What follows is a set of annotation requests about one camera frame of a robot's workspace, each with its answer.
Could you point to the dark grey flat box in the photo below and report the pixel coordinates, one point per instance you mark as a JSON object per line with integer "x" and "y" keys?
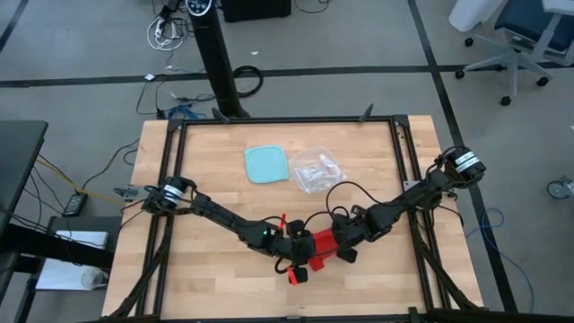
{"x": 89, "y": 223}

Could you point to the black power adapter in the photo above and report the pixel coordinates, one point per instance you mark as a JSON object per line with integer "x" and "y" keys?
{"x": 75, "y": 204}

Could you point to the black desk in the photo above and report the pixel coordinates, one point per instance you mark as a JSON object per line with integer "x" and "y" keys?
{"x": 18, "y": 152}

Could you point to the black aluminium table frame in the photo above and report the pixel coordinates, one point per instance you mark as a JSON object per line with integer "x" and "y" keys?
{"x": 291, "y": 119}

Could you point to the black tower fan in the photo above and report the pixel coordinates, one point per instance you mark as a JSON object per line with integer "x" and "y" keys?
{"x": 215, "y": 54}

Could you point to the blue seat office chair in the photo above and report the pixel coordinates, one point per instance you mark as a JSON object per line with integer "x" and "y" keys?
{"x": 513, "y": 58}

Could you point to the clear glass jar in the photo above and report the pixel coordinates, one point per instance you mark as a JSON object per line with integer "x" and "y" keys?
{"x": 95, "y": 278}

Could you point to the light blue container lid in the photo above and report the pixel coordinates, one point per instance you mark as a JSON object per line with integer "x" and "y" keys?
{"x": 266, "y": 163}

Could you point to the grey metal mounting plate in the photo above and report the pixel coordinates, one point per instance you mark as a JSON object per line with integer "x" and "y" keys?
{"x": 127, "y": 193}
{"x": 409, "y": 185}

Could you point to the grey caster wheel base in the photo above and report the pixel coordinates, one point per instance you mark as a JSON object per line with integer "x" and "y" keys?
{"x": 560, "y": 190}

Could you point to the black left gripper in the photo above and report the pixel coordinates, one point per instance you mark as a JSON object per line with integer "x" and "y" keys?
{"x": 300, "y": 249}

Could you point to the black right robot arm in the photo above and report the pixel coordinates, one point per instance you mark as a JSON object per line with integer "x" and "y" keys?
{"x": 417, "y": 194}

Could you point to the white box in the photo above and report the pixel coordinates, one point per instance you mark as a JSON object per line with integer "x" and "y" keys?
{"x": 83, "y": 238}

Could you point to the white waste bin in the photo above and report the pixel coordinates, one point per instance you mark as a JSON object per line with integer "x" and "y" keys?
{"x": 471, "y": 13}

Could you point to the red tape tag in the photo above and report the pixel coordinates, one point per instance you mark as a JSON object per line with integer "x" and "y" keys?
{"x": 292, "y": 276}
{"x": 282, "y": 221}

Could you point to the clear plastic zip bag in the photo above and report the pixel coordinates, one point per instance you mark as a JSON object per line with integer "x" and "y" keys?
{"x": 319, "y": 172}

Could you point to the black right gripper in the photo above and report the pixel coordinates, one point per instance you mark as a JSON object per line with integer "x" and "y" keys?
{"x": 350, "y": 231}

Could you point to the black box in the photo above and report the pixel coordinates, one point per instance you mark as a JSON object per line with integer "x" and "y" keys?
{"x": 255, "y": 9}

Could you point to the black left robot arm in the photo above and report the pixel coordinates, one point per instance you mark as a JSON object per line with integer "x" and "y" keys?
{"x": 224, "y": 217}

